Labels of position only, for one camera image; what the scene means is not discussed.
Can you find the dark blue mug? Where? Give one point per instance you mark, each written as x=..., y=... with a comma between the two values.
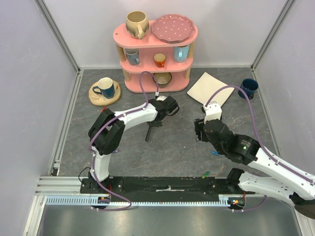
x=249, y=86

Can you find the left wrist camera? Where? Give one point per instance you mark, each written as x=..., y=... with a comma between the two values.
x=159, y=97

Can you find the light blue mug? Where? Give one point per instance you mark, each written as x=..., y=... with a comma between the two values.
x=180, y=53

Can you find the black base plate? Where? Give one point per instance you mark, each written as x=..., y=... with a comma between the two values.
x=170, y=188

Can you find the small orange cup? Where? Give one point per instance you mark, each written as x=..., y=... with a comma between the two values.
x=159, y=60

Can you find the blue metallic battery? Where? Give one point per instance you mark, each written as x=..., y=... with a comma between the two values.
x=214, y=153

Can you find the beige round saucer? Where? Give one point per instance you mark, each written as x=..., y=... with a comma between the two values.
x=100, y=100

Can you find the blue mug cream interior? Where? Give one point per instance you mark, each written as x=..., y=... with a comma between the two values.
x=105, y=87

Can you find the white cable duct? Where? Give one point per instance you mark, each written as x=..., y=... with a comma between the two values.
x=97, y=201

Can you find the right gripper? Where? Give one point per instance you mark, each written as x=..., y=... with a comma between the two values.
x=199, y=128

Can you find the square white plate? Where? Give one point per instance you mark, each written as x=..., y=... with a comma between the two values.
x=206, y=86

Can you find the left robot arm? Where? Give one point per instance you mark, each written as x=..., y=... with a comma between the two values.
x=107, y=131

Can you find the grey blue mug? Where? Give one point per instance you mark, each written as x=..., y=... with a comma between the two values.
x=132, y=56

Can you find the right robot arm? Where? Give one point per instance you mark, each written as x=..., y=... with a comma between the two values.
x=284, y=181

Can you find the black remote control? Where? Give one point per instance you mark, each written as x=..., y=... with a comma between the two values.
x=148, y=133

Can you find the pink three-tier shelf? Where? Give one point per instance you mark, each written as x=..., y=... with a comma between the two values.
x=148, y=47

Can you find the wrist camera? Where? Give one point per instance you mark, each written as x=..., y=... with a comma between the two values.
x=213, y=111
x=159, y=97

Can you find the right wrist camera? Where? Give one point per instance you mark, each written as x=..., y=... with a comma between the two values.
x=213, y=111

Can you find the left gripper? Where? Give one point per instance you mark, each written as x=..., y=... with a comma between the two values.
x=156, y=124

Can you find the pink dotted plate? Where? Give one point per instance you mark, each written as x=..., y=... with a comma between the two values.
x=173, y=28

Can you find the beige ceramic mug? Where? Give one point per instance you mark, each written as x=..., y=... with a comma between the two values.
x=137, y=24

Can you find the dark patterned bowl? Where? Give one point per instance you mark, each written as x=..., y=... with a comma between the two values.
x=162, y=79

